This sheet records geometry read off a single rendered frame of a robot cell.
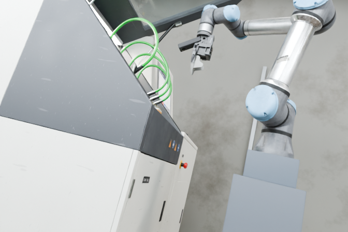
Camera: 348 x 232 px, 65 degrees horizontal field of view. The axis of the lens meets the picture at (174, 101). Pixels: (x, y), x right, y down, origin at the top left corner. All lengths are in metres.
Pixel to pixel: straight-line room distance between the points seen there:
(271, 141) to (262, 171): 0.12
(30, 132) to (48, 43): 0.35
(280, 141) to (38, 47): 1.00
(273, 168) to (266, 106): 0.23
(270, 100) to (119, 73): 0.53
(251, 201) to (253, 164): 0.13
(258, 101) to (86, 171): 0.63
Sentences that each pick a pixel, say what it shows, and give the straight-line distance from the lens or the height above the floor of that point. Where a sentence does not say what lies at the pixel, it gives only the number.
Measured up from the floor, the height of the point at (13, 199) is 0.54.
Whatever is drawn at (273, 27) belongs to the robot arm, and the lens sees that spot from 1.35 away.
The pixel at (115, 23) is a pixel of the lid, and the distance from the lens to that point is 1.71.
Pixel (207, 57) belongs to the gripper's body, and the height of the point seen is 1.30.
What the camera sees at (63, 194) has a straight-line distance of 1.00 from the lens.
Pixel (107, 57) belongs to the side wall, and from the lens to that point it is 1.04.
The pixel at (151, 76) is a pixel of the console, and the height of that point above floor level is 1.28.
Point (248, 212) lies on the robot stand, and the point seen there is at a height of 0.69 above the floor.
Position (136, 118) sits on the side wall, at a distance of 0.92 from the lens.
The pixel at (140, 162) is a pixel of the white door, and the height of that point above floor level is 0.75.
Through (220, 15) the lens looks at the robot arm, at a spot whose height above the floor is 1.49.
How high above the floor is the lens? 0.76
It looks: 14 degrees up
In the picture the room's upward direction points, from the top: 15 degrees clockwise
